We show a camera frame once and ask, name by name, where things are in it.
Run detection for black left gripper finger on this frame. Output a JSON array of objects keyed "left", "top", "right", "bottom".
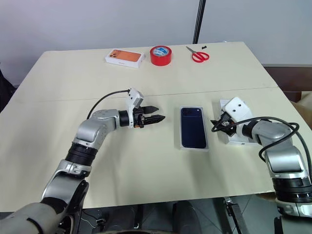
[
  {"left": 142, "top": 105, "right": 160, "bottom": 115},
  {"left": 144, "top": 114, "right": 166, "bottom": 127}
]

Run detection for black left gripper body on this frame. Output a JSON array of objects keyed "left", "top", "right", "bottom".
[{"left": 133, "top": 107, "right": 147, "bottom": 130}]

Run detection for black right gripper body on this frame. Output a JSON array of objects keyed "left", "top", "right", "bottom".
[{"left": 218, "top": 113, "right": 236, "bottom": 137}]

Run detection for dark blue smartphone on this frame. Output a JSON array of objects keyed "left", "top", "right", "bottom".
[
  {"left": 179, "top": 105, "right": 210, "bottom": 152},
  {"left": 180, "top": 106, "right": 207, "bottom": 149}
]

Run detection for white box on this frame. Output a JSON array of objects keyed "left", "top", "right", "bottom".
[{"left": 217, "top": 98, "right": 260, "bottom": 147}]

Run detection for orange printed phone box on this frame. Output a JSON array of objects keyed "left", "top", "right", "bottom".
[{"left": 105, "top": 48, "right": 146, "bottom": 69}]

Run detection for red tape roll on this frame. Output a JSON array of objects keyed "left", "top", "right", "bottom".
[{"left": 149, "top": 45, "right": 173, "bottom": 67}]

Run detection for dark brown cabinet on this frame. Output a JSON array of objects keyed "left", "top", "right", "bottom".
[{"left": 263, "top": 63, "right": 312, "bottom": 103}]

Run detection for black upright pole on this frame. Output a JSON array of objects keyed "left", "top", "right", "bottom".
[{"left": 192, "top": 0, "right": 207, "bottom": 44}]

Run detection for dark object beside table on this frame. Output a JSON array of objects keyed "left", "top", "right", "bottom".
[{"left": 0, "top": 62, "right": 17, "bottom": 114}]

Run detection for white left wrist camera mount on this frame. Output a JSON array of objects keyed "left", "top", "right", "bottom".
[{"left": 124, "top": 88, "right": 145, "bottom": 129}]

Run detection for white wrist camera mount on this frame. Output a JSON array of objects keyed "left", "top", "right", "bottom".
[
  {"left": 223, "top": 97, "right": 252, "bottom": 122},
  {"left": 124, "top": 88, "right": 145, "bottom": 129}
]

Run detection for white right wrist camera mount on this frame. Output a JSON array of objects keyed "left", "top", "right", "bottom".
[{"left": 223, "top": 97, "right": 252, "bottom": 122}]

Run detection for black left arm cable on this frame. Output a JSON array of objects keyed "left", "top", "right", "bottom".
[{"left": 87, "top": 89, "right": 130, "bottom": 120}]

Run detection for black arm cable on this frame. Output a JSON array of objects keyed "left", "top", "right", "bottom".
[
  {"left": 220, "top": 117, "right": 312, "bottom": 171},
  {"left": 87, "top": 89, "right": 130, "bottom": 120}
]

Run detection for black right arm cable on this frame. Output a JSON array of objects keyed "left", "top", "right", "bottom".
[{"left": 220, "top": 117, "right": 312, "bottom": 171}]

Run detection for red handled scissors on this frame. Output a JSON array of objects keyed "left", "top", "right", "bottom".
[{"left": 185, "top": 46, "right": 210, "bottom": 63}]

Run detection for metal table leg frame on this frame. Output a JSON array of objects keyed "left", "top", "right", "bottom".
[{"left": 223, "top": 196, "right": 246, "bottom": 234}]

